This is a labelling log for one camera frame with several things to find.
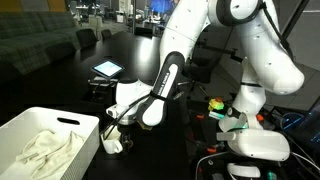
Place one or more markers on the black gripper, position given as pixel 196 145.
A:
pixel 126 133

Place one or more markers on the white towel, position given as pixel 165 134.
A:
pixel 50 152

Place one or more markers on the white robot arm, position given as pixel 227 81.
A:
pixel 267 66

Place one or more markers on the white plastic container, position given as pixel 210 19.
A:
pixel 16 133

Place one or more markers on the white mug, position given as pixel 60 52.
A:
pixel 111 140

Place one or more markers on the tablet on stand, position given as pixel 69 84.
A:
pixel 106 70

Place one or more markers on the colorful toy blocks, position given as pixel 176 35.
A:
pixel 216 104

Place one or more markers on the black office chair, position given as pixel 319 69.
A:
pixel 86 37

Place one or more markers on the white VR headset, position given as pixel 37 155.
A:
pixel 257 143

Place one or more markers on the green plaid sofa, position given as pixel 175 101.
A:
pixel 24 36

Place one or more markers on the laptop computer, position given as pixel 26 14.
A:
pixel 306 129

